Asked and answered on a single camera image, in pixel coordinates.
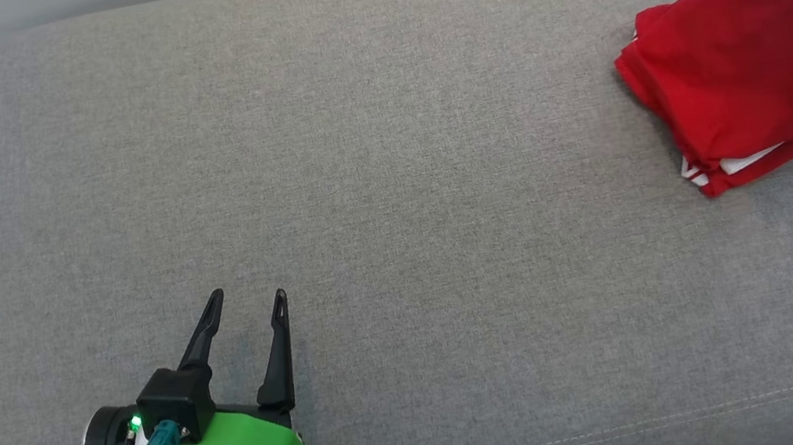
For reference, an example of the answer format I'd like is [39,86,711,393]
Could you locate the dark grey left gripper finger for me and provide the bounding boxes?
[241,288,305,416]
[166,289,235,373]

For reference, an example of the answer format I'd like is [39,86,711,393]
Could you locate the grey fabric sofa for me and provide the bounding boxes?
[0,0,793,445]

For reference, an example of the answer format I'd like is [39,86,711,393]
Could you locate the red shorts with white stripe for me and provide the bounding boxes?
[673,112,793,203]

